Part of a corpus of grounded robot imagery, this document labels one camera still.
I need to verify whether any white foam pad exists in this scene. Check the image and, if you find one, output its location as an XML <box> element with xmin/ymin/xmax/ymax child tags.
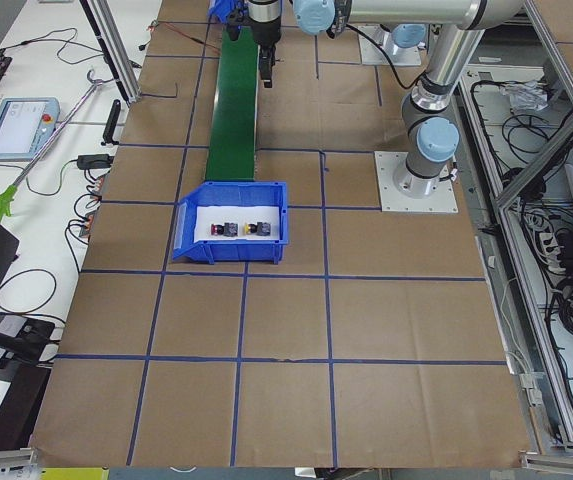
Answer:
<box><xmin>194</xmin><ymin>206</ymin><xmax>286</xmax><ymax>241</ymax></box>

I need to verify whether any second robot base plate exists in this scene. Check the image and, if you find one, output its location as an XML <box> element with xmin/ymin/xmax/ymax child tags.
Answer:
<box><xmin>358</xmin><ymin>23</ymin><xmax>427</xmax><ymax>67</ymax></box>

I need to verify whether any aluminium frame post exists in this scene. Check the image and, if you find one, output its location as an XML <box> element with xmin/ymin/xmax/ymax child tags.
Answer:
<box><xmin>88</xmin><ymin>0</ymin><xmax>141</xmax><ymax>105</ymax></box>

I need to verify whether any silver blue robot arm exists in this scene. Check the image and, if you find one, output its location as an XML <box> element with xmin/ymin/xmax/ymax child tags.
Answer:
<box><xmin>292</xmin><ymin>0</ymin><xmax>524</xmax><ymax>199</ymax></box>

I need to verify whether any yellow push button switch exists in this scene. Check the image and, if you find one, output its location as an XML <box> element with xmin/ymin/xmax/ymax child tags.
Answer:
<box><xmin>244</xmin><ymin>221</ymin><xmax>272</xmax><ymax>237</ymax></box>

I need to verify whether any red push button switch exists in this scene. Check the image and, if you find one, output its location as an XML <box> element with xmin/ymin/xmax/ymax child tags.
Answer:
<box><xmin>210</xmin><ymin>222</ymin><xmax>238</xmax><ymax>238</ymax></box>

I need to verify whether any blue teach pendant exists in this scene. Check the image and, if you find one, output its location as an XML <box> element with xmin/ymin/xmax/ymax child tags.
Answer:
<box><xmin>0</xmin><ymin>97</ymin><xmax>60</xmax><ymax>161</ymax></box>

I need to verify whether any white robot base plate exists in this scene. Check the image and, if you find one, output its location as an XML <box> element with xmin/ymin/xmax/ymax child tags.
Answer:
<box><xmin>374</xmin><ymin>151</ymin><xmax>458</xmax><ymax>214</ymax></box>

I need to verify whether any blue plastic bin far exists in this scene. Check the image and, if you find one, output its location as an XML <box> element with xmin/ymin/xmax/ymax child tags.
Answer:
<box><xmin>208</xmin><ymin>0</ymin><xmax>237</xmax><ymax>23</ymax></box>

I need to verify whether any reacher grabber tool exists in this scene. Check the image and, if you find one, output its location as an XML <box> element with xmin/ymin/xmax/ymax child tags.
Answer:
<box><xmin>0</xmin><ymin>68</ymin><xmax>117</xmax><ymax>220</ymax></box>

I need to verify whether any black power adapter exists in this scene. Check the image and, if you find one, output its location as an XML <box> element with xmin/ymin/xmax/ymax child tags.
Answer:
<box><xmin>76</xmin><ymin>154</ymin><xmax>114</xmax><ymax>170</ymax></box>

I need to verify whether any blue plastic bin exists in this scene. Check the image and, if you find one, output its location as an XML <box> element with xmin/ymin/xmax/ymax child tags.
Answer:
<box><xmin>208</xmin><ymin>0</ymin><xmax>237</xmax><ymax>23</ymax></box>
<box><xmin>172</xmin><ymin>181</ymin><xmax>289</xmax><ymax>264</ymax></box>

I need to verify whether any black handle bar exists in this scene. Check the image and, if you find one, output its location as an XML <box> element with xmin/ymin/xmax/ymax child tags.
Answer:
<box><xmin>101</xmin><ymin>99</ymin><xmax>121</xmax><ymax>146</ymax></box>

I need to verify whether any blue plastic bin near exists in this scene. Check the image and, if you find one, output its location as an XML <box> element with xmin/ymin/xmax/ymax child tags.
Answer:
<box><xmin>172</xmin><ymin>181</ymin><xmax>289</xmax><ymax>264</ymax></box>

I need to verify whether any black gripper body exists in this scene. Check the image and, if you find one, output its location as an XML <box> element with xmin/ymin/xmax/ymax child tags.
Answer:
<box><xmin>248</xmin><ymin>0</ymin><xmax>281</xmax><ymax>46</ymax></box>

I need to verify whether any green conveyor belt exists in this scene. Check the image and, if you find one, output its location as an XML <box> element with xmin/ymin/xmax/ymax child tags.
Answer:
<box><xmin>205</xmin><ymin>27</ymin><xmax>258</xmax><ymax>181</ymax></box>

